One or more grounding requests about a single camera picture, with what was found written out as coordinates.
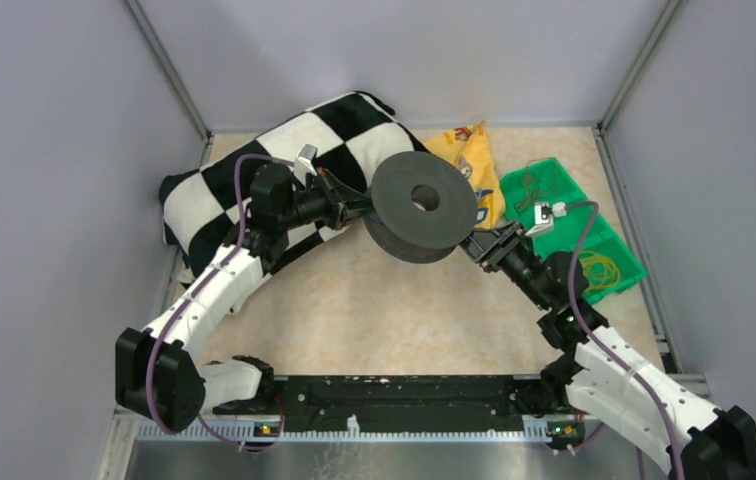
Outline black white checkered pillow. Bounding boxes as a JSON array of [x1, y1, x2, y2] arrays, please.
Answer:
[[158, 91, 426, 279]]

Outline grey plastic cable spool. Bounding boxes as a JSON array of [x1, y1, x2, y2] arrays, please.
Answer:
[[363, 151, 477, 264]]

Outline aluminium front rail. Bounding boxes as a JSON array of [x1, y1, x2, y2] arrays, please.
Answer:
[[96, 375, 730, 480]]

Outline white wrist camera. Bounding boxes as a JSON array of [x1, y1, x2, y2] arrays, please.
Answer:
[[525, 201, 566, 238], [293, 144, 318, 185]]

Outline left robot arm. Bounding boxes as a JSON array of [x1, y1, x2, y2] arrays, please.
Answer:
[[115, 161, 372, 434]]

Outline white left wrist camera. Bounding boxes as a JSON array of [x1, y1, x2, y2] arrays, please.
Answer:
[[293, 144, 318, 185]]

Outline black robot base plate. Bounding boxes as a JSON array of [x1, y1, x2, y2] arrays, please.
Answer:
[[212, 375, 589, 440]]

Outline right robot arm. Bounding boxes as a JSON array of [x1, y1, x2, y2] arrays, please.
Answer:
[[460, 223, 756, 479]]

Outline yellow cartoon print cloth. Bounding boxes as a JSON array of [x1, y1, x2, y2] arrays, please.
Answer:
[[424, 120, 506, 229]]

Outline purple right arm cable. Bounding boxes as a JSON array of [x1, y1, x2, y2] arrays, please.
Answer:
[[563, 201, 687, 480]]

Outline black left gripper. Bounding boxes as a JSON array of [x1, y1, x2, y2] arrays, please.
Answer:
[[279, 166, 382, 230]]

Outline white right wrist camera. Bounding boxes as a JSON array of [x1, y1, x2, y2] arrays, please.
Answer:
[[525, 201, 566, 238]]

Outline red cable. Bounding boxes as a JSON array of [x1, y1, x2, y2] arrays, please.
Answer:
[[515, 158, 559, 215]]

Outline green three-compartment plastic bin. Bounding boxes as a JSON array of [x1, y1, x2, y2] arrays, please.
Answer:
[[500, 158, 647, 304]]

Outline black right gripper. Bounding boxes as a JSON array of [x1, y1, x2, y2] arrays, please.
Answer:
[[451, 219, 552, 311]]

